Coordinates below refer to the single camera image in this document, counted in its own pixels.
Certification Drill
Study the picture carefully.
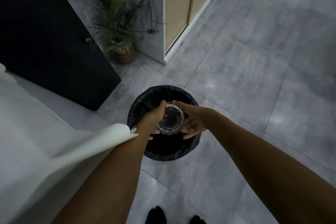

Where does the person's left hand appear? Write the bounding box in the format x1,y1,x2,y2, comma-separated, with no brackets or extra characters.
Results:
135,100,167,141

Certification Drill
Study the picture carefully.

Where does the person's right hand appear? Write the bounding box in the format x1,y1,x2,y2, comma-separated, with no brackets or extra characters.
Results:
172,100,215,140

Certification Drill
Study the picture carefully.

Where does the clear glass ashtray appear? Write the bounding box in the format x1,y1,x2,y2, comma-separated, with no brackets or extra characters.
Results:
156,102,188,135

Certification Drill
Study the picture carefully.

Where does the person's left forearm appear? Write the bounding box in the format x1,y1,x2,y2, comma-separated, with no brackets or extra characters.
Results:
51,120,148,224

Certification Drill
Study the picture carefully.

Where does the person's right forearm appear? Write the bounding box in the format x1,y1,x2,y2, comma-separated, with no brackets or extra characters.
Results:
207,108,336,224

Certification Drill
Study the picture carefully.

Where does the black trash bin with bag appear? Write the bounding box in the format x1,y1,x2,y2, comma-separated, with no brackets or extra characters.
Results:
127,85,201,162

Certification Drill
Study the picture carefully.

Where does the brown green ceramic vase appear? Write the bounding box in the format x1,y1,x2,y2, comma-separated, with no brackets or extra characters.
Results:
104,40,137,65

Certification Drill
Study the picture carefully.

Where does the artificial green grass plant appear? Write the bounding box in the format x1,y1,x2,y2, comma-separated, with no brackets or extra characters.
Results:
72,0,167,55

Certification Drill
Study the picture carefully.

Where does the person's black left shoe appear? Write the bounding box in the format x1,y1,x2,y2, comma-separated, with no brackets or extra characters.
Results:
145,206,167,224

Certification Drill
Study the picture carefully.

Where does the white cloth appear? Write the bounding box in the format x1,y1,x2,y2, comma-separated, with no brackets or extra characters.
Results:
0,63,139,224

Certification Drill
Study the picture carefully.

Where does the black cabinet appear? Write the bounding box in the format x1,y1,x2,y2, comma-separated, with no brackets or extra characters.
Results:
0,0,122,111

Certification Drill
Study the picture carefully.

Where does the light wood cabinet white frame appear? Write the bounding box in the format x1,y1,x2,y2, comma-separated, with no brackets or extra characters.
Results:
162,0,235,66

